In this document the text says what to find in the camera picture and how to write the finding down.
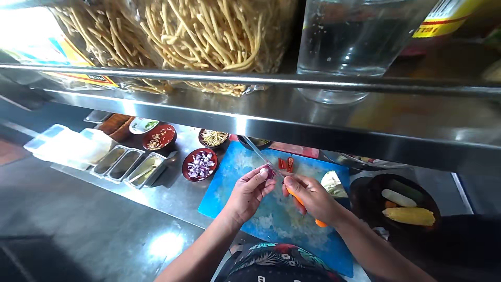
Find person's right forearm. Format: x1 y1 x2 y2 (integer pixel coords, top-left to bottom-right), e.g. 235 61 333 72
332 205 438 282

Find rectangular steel container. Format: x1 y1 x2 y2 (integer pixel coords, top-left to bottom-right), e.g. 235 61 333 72
90 144 130 179
106 148 145 184
124 152 167 190

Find bag of beige noodle sticks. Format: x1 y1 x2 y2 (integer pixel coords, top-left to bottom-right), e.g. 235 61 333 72
50 0 173 95
131 0 299 97

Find round dark plate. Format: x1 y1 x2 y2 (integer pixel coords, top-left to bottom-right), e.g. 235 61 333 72
350 173 442 236

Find pale white vegetable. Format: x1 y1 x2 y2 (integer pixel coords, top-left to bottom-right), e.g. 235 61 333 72
381 188 418 208

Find small steel tray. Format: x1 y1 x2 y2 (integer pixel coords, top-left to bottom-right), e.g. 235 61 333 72
84 109 113 124

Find bottle with yellow label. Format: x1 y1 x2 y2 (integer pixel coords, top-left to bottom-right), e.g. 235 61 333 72
402 0 485 49

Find red cutting board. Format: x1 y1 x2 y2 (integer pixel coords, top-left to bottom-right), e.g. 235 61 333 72
229 134 319 159

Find steel shelf with rail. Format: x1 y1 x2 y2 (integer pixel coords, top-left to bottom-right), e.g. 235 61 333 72
0 63 501 185

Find dark green vegetable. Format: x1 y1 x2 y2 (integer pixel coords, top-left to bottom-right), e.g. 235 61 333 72
385 179 424 203

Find pile of chopped shallots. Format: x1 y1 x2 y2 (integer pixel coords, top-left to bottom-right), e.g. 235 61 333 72
187 151 215 179

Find blue cutting board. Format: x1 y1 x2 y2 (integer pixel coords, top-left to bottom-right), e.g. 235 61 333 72
198 140 354 278

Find blue and yellow printed package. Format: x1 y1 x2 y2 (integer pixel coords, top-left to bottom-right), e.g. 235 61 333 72
0 6 118 88

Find person's left hand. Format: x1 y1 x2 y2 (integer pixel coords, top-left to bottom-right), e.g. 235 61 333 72
227 164 278 225

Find cabbage wedge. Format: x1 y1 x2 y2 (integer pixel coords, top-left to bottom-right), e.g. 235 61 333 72
320 170 349 198

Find clear plastic water container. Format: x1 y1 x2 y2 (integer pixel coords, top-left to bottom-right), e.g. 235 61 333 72
297 0 439 105

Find plate with clear wrap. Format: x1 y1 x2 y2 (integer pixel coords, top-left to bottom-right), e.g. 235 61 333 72
321 150 408 171

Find knife with orange handle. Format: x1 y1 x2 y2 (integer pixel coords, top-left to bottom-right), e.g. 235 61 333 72
243 136 328 228

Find small dark red bowl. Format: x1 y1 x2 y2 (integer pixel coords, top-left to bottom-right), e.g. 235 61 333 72
198 129 229 149

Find pile of chopped garlic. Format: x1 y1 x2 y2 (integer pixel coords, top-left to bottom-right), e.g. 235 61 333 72
147 129 168 151

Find person's left forearm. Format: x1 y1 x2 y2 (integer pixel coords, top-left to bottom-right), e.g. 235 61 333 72
154 208 243 282

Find translucent white plastic container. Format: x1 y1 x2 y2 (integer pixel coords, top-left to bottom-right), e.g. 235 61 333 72
24 124 117 171

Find red bowl with dark rim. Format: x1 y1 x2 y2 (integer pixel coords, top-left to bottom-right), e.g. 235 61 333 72
182 147 218 182

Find person's body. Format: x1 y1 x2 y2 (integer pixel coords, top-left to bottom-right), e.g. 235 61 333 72
214 242 348 282

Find yellow corn cob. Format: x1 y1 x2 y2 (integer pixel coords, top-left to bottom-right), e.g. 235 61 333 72
382 207 436 226

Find person's right hand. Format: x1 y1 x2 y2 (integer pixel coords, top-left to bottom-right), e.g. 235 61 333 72
281 171 347 228

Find light spoon handle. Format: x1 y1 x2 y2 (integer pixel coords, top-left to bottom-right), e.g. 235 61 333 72
129 166 156 184

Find steel counter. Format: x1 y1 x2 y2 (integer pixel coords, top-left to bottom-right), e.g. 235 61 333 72
32 113 474 282

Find white patterned bowl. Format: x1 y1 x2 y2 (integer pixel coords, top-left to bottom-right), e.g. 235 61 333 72
129 117 160 135

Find red bowl of chopped garlic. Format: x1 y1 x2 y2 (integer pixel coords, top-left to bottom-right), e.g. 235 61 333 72
142 124 177 152

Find black bowl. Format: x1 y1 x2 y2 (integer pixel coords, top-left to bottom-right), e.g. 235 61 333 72
237 135 272 151

